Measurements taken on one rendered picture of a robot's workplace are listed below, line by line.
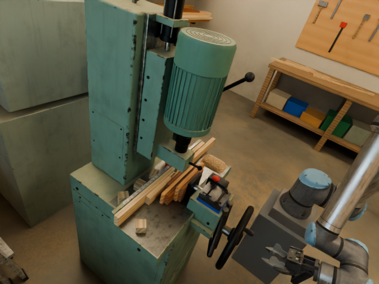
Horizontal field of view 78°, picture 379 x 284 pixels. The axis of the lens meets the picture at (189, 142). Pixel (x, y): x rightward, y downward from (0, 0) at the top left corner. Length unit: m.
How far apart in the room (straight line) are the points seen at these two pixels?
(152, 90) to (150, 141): 0.21
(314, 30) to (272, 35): 0.59
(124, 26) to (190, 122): 0.34
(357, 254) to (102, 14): 1.25
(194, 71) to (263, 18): 3.55
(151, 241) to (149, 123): 0.41
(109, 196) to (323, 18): 3.57
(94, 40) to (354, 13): 3.47
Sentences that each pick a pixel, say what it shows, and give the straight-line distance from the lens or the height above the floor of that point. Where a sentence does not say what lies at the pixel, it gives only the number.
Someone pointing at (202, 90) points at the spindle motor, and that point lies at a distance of 0.71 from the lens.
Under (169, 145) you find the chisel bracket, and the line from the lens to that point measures 0.95.
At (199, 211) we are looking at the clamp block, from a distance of 0.94.
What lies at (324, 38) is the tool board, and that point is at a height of 1.26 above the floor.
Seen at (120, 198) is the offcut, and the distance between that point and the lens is 1.03.
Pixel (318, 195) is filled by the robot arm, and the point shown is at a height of 0.82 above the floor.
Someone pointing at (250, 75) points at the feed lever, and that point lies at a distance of 0.85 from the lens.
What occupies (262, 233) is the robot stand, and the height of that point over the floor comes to 0.42.
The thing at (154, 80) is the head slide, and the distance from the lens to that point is 0.80.
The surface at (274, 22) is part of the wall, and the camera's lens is 4.15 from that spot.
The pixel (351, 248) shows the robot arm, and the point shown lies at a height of 0.92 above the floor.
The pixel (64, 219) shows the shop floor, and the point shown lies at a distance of 2.04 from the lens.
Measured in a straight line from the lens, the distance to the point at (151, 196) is 0.92.
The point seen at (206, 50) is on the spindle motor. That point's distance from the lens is 0.67.
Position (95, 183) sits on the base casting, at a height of 0.80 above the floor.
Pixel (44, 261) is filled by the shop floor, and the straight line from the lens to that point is 1.90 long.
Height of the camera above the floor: 1.65
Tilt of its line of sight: 36 degrees down
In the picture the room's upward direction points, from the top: 15 degrees clockwise
